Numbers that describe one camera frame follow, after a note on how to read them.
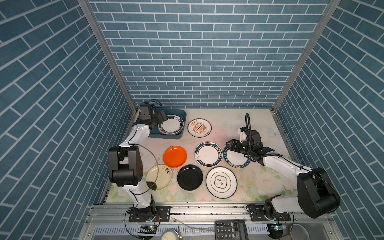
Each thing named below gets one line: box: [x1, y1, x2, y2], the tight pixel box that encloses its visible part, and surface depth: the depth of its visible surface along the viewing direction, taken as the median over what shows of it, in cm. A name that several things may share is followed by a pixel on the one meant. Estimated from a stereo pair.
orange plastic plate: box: [163, 145, 188, 168], surface depth 96 cm
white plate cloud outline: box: [205, 166, 238, 199], surface depth 85 cm
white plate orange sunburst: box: [187, 118, 212, 138], surface depth 110 cm
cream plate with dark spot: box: [145, 164, 173, 191], surface depth 87 cm
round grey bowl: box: [289, 222, 311, 240], surface depth 70 cm
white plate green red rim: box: [157, 115, 184, 135], surface depth 111 cm
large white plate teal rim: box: [194, 141, 223, 168], surface depth 96 cm
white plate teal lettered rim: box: [223, 146, 252, 169], surface depth 93 cm
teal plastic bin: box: [149, 108, 187, 139], surface depth 105 cm
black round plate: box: [177, 164, 203, 191], surface depth 88 cm
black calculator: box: [214, 219, 249, 240], surface depth 69 cm
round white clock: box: [160, 228, 180, 240], surface depth 66 cm
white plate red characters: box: [157, 124, 185, 135], surface depth 108 cm
